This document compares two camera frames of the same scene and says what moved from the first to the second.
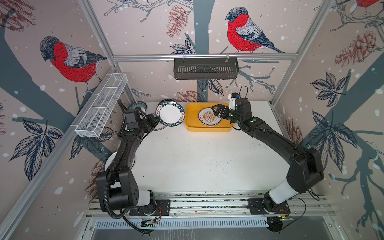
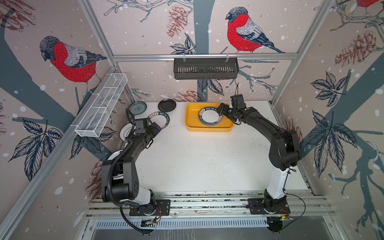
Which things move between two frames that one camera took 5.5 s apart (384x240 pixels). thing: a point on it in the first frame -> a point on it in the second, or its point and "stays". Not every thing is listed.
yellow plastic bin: (193, 124) stays
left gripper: (154, 122) -> (154, 130)
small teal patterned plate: (138, 104) stays
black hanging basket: (206, 69) stays
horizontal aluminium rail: (201, 56) stays
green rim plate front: (170, 113) -> (209, 116)
